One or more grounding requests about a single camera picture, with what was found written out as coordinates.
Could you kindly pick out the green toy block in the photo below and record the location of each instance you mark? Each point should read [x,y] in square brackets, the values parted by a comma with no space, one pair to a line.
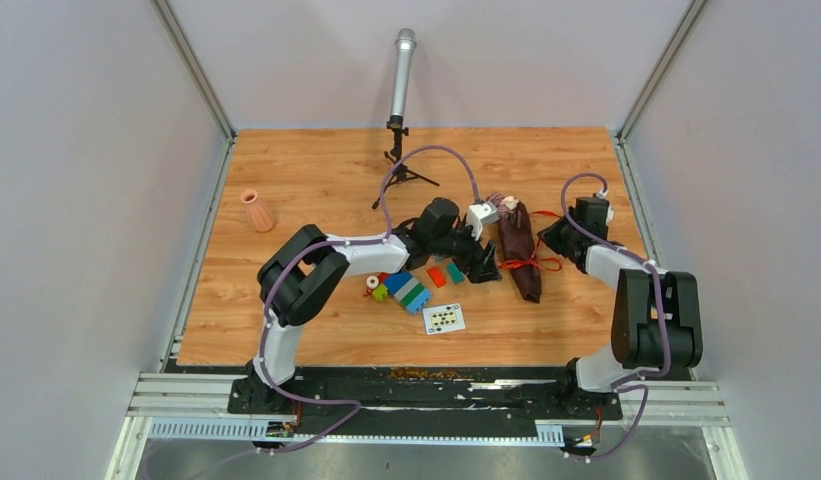
[380,293]

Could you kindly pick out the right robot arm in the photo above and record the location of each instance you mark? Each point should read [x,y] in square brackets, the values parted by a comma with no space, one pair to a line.
[656,319]

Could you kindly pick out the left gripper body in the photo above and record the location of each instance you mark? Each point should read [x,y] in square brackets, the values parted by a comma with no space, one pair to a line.
[463,245]

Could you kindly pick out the red ribbon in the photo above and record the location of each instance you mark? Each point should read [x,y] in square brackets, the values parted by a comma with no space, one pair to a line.
[551,264]

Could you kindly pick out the silver microphone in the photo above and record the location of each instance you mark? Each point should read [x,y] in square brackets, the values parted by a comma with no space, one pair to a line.
[405,45]

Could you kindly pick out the black tripod stand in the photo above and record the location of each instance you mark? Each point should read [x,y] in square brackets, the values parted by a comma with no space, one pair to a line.
[401,174]

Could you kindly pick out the orange toy block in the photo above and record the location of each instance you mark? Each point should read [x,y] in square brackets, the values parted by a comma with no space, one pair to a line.
[437,276]

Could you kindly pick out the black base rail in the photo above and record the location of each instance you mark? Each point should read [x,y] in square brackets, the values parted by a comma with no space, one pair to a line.
[413,402]

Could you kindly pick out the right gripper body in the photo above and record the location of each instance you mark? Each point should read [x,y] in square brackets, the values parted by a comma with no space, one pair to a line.
[575,232]

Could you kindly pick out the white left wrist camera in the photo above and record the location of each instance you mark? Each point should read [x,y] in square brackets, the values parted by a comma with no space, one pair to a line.
[478,216]

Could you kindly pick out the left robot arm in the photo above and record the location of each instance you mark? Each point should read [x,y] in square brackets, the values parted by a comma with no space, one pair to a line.
[297,282]

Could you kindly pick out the teal toy block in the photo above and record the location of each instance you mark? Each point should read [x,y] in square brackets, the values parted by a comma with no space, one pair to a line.
[455,274]

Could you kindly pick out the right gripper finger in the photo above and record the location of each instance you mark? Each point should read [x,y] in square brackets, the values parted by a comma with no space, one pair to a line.
[576,253]
[556,236]

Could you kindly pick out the nine of spades card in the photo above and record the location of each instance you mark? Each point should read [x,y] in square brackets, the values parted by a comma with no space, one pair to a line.
[443,319]

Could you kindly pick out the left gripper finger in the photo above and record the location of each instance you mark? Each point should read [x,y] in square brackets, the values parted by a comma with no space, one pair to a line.
[488,266]
[477,271]

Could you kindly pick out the pink ribbed vase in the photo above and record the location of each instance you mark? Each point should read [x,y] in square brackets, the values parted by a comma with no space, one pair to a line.
[258,212]

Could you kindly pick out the multicolour toy brick car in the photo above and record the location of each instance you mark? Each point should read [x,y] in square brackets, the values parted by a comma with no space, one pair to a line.
[404,288]

